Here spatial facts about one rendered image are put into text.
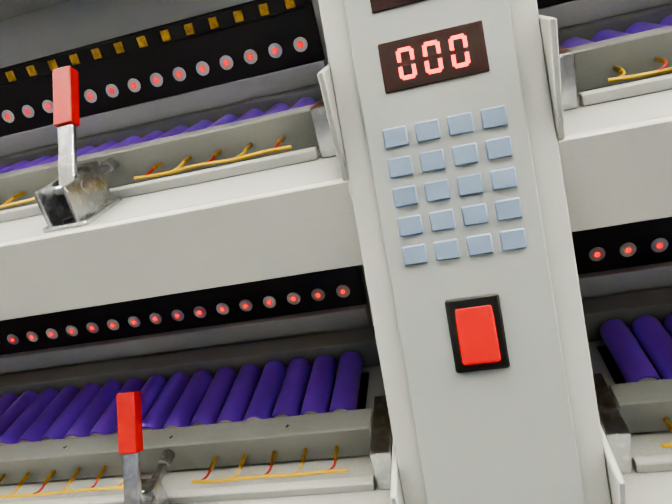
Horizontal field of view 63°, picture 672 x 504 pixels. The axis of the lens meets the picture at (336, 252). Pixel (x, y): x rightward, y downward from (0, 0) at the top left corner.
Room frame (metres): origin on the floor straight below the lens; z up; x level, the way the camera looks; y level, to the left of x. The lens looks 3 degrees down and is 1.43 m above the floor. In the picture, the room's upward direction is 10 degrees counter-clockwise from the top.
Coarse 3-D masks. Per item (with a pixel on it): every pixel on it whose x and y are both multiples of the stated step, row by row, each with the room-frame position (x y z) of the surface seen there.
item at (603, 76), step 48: (576, 0) 0.39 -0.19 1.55; (624, 0) 0.39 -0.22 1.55; (576, 48) 0.31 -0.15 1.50; (624, 48) 0.29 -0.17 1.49; (576, 96) 0.28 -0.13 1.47; (624, 96) 0.28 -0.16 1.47; (576, 144) 0.24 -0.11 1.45; (624, 144) 0.24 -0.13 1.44; (576, 192) 0.25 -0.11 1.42; (624, 192) 0.25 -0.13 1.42
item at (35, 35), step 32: (96, 0) 0.51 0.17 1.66; (128, 0) 0.50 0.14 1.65; (160, 0) 0.49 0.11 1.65; (192, 0) 0.49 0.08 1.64; (224, 0) 0.48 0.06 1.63; (0, 32) 0.53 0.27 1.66; (32, 32) 0.52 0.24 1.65; (64, 32) 0.51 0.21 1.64; (96, 32) 0.51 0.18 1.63; (128, 32) 0.50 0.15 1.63; (320, 32) 0.47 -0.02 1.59; (0, 64) 0.53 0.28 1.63
